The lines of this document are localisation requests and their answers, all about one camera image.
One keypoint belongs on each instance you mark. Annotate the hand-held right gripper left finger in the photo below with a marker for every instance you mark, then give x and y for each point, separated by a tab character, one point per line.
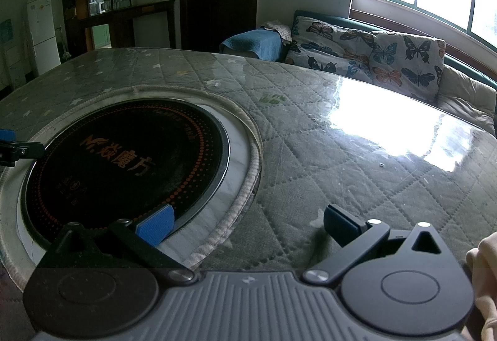
157	226

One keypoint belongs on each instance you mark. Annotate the blue towel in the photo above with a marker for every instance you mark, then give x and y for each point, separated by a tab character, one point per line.
256	43

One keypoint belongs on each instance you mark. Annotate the butterfly print pillows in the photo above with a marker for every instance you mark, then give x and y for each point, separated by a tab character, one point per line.
341	20

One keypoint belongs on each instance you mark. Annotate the grey quilted star table cover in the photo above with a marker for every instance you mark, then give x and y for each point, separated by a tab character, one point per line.
330	177

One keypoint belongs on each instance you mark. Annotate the black round induction cooktop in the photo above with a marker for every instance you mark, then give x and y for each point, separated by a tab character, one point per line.
116	154

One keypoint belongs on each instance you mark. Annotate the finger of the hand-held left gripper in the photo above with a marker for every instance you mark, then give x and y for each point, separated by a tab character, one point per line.
23	150

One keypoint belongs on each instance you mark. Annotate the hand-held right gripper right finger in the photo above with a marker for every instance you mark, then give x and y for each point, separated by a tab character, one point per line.
337	226

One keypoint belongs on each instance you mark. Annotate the cream knit garment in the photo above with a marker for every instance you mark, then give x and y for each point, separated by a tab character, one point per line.
485	286

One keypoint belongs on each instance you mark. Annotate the beige cushion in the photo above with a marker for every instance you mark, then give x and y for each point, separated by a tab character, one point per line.
462	92

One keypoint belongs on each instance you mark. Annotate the white mop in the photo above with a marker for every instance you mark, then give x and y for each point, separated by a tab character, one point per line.
65	51

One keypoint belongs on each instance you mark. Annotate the white refrigerator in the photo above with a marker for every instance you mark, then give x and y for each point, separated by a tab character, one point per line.
42	34

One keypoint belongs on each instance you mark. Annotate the white microwave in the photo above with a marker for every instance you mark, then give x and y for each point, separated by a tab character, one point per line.
101	6

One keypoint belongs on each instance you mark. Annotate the dark wooden console table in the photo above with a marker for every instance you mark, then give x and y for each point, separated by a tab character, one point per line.
124	12

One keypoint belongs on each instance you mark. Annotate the beige cloth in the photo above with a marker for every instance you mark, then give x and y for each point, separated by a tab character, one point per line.
277	29

